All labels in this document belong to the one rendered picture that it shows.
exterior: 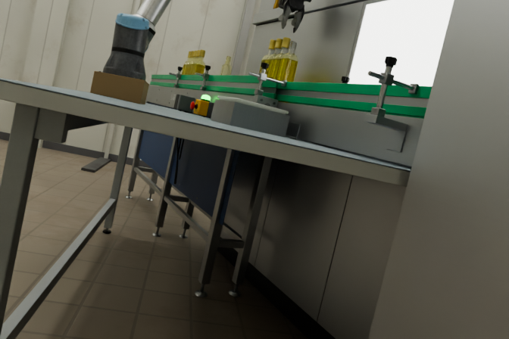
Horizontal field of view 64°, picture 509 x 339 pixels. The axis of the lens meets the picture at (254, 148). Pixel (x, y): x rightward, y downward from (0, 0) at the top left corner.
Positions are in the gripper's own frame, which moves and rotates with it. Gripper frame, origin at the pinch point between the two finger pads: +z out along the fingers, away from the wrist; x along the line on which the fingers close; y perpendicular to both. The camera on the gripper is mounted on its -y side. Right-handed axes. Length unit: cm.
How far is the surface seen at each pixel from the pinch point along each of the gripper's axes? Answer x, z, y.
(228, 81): 13.5, 27.2, 20.5
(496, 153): 23, 40, -113
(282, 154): 47, 48, -86
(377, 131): 7, 38, -70
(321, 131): 6, 41, -45
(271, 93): 6.3, 29.9, -8.0
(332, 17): -11.9, -7.2, -12.2
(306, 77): -12.0, 18.7, -3.3
